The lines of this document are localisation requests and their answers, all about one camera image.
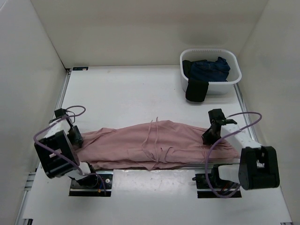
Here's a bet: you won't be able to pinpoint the pink trousers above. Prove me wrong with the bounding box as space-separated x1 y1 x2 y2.
76 120 240 170

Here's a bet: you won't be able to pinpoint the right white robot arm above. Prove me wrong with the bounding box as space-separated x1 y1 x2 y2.
202 109 280 198

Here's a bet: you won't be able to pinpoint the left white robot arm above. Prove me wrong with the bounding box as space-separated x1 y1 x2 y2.
33 107 101 188

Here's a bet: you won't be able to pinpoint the black garment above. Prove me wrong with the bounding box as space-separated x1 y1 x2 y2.
182 60 209 103

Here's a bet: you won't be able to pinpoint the white plastic basket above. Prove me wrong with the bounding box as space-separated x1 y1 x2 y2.
180 48 242 95

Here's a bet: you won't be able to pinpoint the dark blue garment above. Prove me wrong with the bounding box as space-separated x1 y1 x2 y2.
188 57 231 82

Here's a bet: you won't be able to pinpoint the blue label sticker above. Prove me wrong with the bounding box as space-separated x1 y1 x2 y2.
72 67 89 71

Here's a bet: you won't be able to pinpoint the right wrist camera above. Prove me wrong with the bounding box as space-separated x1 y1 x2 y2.
208 109 237 126

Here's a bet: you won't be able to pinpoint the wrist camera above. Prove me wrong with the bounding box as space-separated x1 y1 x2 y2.
54 108 75 119
208 109 237 126

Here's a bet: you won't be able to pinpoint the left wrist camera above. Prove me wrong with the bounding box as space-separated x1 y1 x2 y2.
54 108 75 119

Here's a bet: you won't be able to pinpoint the aluminium front rail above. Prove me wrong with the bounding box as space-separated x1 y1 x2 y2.
91 165 240 174

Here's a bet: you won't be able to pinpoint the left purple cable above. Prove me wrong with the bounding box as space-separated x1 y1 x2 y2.
34 105 107 196

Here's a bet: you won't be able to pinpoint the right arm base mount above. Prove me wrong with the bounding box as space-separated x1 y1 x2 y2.
192 172 242 199

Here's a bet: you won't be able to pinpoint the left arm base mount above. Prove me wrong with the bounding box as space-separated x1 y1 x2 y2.
69 171 113 197

